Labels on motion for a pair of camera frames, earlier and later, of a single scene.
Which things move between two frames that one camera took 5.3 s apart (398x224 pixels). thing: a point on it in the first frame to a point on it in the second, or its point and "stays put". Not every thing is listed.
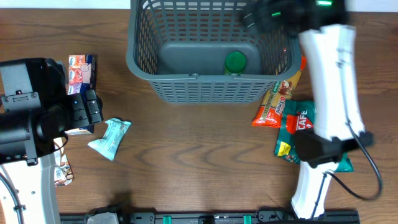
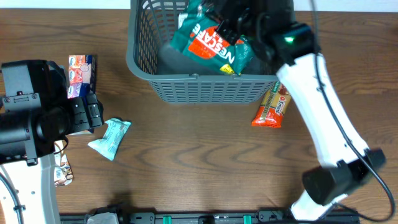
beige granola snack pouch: x=63 y=172 stays put
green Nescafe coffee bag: x=298 y=115 to x=195 y=34
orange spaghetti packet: x=270 y=112 stays put
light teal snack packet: x=114 y=135 stays put
